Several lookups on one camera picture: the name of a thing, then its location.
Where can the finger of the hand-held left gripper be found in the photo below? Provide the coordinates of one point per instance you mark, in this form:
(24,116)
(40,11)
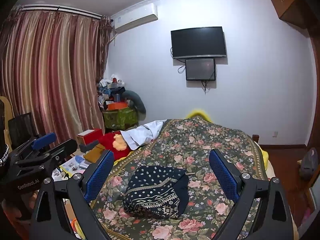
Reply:
(63,146)
(45,138)

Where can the orange box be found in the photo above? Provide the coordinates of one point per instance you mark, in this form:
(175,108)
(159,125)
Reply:
(116,106)

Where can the white cloth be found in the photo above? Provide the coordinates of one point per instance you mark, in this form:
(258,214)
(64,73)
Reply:
(142,132)

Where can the curtain rail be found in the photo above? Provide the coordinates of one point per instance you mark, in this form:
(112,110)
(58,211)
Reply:
(62,11)

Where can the black mesh panel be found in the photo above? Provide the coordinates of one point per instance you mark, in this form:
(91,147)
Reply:
(21,128)

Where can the pile of clothes and bags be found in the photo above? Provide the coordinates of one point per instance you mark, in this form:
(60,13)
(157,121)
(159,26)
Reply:
(107,90)

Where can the striped curtain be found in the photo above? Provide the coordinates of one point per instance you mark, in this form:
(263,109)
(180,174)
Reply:
(50,67)

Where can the small black monitor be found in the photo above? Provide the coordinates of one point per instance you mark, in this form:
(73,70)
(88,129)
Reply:
(200,68)

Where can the white air conditioner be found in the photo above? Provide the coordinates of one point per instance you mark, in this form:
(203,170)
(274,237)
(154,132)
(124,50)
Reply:
(135,17)

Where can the navy patterned hoodie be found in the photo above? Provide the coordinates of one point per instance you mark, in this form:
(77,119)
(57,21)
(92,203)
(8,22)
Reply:
(152,187)

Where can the large black television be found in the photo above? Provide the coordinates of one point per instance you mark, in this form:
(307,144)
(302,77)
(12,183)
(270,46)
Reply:
(197,41)

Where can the red box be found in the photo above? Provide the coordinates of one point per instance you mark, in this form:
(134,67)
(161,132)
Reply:
(93,135)

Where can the grey neck pillow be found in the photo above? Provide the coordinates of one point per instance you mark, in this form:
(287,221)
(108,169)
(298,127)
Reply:
(138,105)

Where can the red plush toy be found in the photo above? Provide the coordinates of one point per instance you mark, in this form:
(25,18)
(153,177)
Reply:
(107,142)

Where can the white wall socket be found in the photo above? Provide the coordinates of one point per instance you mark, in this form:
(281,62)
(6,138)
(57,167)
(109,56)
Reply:
(275,133)

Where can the grey bag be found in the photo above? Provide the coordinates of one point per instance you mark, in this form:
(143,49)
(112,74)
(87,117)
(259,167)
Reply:
(308,165)

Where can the stack of books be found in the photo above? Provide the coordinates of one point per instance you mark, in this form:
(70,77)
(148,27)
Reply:
(75,163)

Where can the wooden bed frame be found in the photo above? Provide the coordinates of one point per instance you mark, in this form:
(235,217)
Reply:
(255,138)

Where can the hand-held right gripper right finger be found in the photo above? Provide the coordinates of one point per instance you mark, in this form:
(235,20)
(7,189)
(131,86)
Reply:
(222,175)

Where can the floral bedspread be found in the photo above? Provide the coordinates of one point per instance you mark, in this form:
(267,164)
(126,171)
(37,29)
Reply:
(200,142)

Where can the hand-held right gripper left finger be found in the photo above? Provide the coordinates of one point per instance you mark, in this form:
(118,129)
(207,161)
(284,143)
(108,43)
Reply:
(100,175)

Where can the green storage box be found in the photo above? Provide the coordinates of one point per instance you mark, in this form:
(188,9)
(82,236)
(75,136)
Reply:
(120,118)

